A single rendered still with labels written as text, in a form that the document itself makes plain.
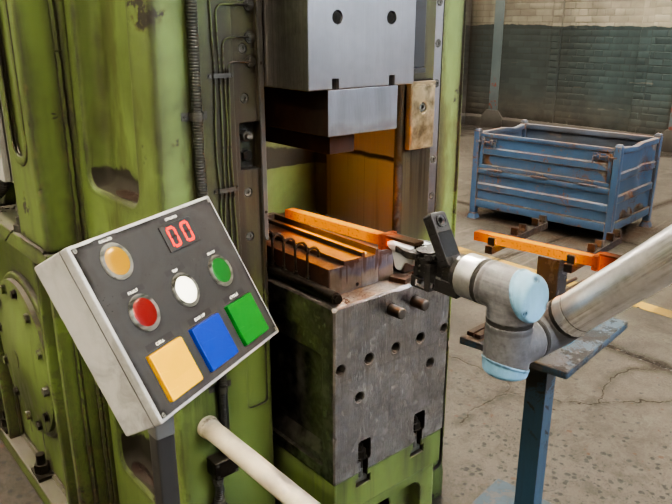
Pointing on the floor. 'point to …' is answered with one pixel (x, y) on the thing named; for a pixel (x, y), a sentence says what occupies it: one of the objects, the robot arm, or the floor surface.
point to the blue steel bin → (566, 175)
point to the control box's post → (164, 463)
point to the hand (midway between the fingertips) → (394, 239)
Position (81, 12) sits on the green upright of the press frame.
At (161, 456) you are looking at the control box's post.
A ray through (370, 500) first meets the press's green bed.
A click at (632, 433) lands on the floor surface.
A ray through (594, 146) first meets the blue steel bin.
